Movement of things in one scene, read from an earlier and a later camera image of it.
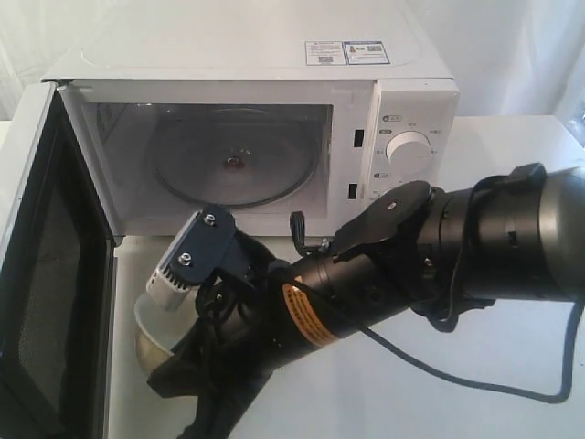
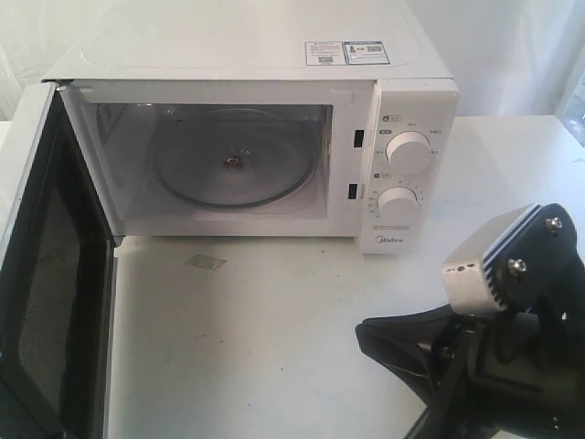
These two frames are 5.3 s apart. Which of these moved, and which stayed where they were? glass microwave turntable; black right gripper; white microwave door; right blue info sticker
Moved: black right gripper
Stayed: white microwave door; right blue info sticker; glass microwave turntable
